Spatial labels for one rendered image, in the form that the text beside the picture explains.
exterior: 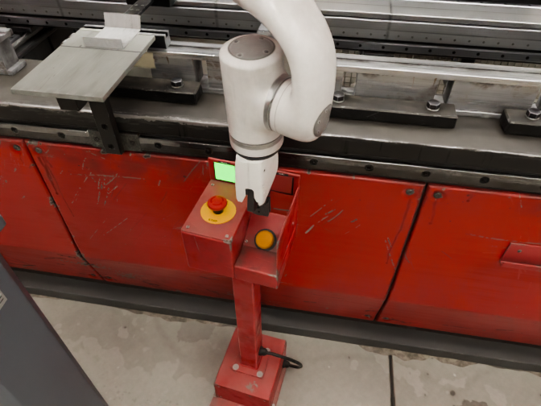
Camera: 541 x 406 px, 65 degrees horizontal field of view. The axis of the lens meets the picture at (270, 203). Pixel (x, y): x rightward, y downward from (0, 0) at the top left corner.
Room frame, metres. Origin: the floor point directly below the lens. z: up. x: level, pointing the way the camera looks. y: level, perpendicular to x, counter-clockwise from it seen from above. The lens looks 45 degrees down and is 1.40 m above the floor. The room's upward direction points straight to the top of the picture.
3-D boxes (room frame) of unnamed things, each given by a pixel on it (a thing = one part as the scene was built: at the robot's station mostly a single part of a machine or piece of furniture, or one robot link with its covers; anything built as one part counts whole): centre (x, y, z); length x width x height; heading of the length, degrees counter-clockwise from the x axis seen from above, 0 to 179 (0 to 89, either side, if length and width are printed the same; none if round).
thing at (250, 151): (0.55, 0.02, 1.01); 0.09 x 0.08 x 0.03; 163
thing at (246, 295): (0.60, 0.06, 0.39); 0.05 x 0.05 x 0.54; 73
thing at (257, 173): (0.55, 0.02, 0.95); 0.10 x 0.07 x 0.11; 163
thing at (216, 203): (0.60, 0.11, 0.79); 0.04 x 0.04 x 0.04
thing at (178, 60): (0.95, 0.29, 0.92); 0.39 x 0.06 x 0.10; 80
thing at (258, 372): (0.60, 0.06, 0.13); 0.10 x 0.10 x 0.01; 73
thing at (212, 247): (0.60, 0.06, 0.75); 0.20 x 0.16 x 0.18; 73
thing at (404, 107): (0.80, -0.25, 0.89); 0.30 x 0.05 x 0.03; 80
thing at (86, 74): (0.82, 0.37, 1.00); 0.26 x 0.18 x 0.01; 170
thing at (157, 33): (0.96, 0.33, 0.99); 0.20 x 0.03 x 0.03; 80
